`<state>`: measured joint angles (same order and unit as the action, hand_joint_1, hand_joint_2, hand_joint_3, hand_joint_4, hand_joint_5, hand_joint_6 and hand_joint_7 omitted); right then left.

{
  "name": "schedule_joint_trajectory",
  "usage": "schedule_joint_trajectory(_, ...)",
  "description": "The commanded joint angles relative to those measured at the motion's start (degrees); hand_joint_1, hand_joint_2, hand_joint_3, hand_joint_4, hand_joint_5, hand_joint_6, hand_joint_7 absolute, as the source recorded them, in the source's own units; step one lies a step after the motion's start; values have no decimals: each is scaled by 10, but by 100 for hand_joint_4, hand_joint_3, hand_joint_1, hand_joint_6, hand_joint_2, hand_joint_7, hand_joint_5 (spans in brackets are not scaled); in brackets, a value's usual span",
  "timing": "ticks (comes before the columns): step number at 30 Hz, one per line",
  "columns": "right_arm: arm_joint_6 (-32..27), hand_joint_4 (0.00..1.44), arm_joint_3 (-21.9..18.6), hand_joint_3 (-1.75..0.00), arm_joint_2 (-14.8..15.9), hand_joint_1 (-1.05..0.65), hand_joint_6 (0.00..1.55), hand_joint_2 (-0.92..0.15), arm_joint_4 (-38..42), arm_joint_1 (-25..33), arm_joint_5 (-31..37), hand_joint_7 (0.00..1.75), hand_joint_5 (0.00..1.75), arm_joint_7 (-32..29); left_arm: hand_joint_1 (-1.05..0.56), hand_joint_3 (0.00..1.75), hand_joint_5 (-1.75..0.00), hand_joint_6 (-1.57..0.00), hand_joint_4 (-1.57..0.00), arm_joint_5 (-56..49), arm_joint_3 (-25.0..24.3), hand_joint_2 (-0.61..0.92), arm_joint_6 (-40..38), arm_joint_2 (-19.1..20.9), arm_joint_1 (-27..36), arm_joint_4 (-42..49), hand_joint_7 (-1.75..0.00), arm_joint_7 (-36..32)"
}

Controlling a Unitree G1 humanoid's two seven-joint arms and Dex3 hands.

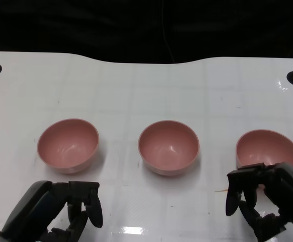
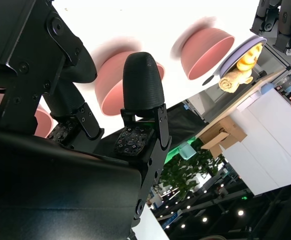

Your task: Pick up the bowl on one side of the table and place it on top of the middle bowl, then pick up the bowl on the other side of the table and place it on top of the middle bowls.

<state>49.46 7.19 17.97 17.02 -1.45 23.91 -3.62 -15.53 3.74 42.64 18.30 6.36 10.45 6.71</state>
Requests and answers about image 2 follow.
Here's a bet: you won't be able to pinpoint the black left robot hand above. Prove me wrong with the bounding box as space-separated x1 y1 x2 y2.
249 0 291 56

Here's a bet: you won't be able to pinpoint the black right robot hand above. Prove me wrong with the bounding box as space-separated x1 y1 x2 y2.
0 0 173 240

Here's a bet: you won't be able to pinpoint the pink plastic bowl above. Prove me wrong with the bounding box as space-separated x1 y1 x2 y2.
0 93 54 139
179 26 236 81
94 49 166 117

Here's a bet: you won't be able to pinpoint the purple round plate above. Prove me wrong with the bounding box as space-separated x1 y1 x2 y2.
218 34 268 77

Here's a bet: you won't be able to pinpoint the light blue round object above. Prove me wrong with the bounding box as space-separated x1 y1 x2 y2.
260 83 277 95

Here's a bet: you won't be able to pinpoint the yellow pastry toys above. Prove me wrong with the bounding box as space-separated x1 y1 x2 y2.
218 69 254 95

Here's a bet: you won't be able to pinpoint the black table grommet hole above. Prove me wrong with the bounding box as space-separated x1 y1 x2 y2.
201 75 215 86

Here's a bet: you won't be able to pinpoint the white cabinet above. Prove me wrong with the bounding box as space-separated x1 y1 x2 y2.
222 87 291 196

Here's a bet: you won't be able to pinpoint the brown cardboard box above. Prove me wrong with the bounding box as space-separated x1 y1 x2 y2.
196 116 248 159

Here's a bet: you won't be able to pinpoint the green leafy plant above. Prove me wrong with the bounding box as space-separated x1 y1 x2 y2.
159 143 228 201

